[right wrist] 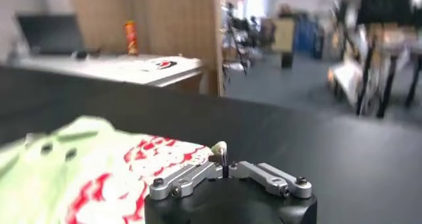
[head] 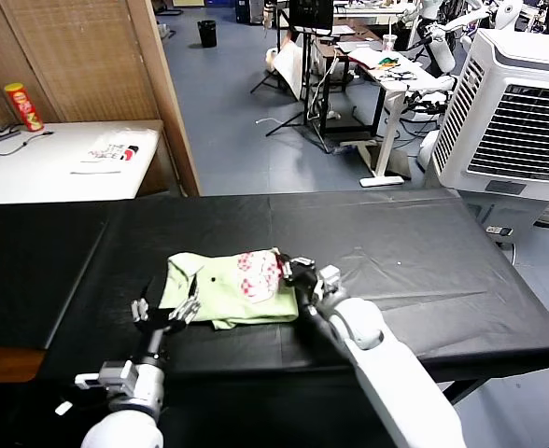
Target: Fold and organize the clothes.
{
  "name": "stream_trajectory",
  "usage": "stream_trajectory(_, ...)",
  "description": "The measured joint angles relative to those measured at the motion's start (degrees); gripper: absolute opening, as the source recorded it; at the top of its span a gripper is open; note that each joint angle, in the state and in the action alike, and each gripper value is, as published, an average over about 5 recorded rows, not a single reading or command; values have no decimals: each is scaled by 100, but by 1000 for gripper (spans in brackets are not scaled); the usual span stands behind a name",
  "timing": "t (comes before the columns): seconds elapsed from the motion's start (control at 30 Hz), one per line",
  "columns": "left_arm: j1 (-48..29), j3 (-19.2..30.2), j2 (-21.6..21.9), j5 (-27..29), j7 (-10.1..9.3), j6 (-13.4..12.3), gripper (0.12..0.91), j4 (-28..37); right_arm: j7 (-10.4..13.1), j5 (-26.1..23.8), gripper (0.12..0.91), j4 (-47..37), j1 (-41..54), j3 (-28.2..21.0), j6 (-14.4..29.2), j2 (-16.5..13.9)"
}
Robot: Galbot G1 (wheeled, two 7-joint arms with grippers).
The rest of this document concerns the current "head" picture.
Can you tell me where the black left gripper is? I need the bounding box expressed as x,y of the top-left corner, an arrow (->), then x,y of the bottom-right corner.
132,275 -> 202,358

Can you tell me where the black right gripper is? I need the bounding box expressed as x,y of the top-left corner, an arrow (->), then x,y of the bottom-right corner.
278,255 -> 321,307

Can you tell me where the light green t-shirt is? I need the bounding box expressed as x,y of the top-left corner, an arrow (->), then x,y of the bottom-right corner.
158,247 -> 300,330

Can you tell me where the small black table cover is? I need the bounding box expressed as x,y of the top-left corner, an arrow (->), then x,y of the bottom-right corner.
0,200 -> 117,351

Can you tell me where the large black table cover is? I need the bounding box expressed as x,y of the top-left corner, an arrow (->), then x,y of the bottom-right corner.
38,189 -> 549,391

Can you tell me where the white printed folded garment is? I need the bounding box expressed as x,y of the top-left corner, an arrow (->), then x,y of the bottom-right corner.
70,129 -> 157,175

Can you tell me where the white side table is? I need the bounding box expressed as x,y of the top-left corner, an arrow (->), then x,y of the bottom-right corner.
0,119 -> 164,206

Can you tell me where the white standing desk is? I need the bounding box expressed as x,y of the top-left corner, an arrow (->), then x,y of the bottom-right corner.
346,46 -> 456,189

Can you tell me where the white leaning board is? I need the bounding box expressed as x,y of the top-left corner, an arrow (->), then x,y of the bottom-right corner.
272,40 -> 303,102

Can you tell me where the red chips can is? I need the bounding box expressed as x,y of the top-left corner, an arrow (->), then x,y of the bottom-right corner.
4,82 -> 45,133

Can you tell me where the black trash bin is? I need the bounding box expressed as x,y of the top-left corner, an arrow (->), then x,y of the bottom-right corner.
196,19 -> 218,48

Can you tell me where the black monitor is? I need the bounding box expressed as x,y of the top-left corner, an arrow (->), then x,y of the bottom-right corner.
287,0 -> 334,35

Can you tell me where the white air cooler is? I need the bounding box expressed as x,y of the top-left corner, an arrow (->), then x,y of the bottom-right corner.
423,27 -> 549,239

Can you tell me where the white humanoid robot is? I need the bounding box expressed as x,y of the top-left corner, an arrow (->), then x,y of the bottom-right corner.
398,0 -> 523,78

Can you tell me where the wooden folding screen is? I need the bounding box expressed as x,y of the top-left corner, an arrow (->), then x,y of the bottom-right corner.
0,0 -> 201,197

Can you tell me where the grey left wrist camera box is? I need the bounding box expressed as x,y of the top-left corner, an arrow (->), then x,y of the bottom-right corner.
74,359 -> 135,398

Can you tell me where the black cable bundle on desk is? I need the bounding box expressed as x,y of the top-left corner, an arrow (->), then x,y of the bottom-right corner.
376,66 -> 418,83

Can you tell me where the black cable on side table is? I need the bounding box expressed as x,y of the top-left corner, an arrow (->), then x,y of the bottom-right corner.
0,124 -> 55,159

